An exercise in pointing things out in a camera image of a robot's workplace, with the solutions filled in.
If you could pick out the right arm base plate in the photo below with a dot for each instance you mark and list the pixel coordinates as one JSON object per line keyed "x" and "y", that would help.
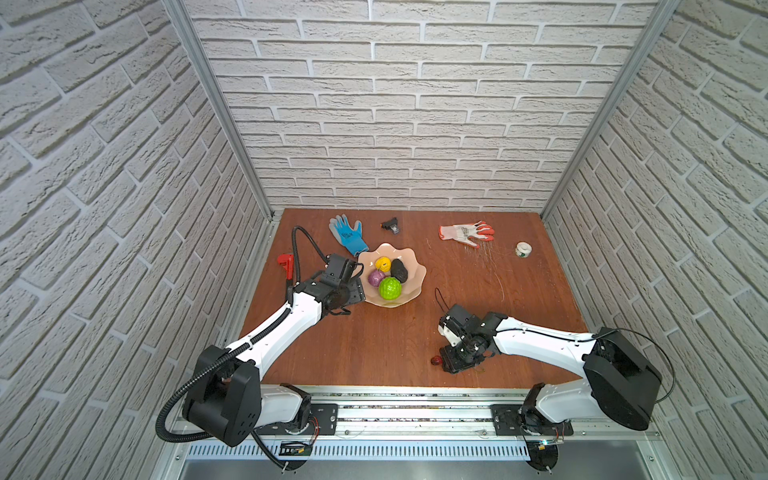
{"x": 519, "y": 420}

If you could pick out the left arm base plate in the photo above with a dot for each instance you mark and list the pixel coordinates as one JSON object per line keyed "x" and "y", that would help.
{"x": 321, "y": 419}

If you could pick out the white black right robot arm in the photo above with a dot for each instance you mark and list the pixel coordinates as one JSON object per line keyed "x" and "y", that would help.
{"x": 614, "y": 379}

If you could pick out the white tape roll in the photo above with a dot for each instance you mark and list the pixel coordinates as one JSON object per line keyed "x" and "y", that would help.
{"x": 523, "y": 249}

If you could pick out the red black pipe wrench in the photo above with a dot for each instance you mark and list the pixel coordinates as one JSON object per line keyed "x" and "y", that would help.
{"x": 286, "y": 262}

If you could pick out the aluminium rail frame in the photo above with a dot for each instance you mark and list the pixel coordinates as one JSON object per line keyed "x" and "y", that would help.
{"x": 430, "y": 424}

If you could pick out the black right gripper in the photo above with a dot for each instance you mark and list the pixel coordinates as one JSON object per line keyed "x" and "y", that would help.
{"x": 450, "y": 362}

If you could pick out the pink wavy fruit bowl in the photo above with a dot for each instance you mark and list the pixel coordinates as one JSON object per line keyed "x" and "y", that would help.
{"x": 411, "y": 288}

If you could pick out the blue work glove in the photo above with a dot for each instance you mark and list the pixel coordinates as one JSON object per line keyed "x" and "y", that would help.
{"x": 348, "y": 235}

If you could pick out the dark fake avocado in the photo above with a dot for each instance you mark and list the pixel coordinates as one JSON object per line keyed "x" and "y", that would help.
{"x": 399, "y": 271}

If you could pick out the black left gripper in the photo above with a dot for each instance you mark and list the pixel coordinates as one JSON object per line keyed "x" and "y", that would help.
{"x": 347, "y": 287}

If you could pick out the red white work glove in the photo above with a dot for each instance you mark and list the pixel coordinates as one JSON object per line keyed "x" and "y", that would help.
{"x": 468, "y": 234}

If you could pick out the purple fake fruit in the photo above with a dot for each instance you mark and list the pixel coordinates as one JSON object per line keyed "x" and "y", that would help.
{"x": 375, "y": 277}

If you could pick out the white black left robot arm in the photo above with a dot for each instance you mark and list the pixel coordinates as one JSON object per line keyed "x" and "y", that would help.
{"x": 225, "y": 398}

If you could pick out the green bumpy fake fruit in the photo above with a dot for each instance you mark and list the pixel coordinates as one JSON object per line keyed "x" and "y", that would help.
{"x": 390, "y": 289}

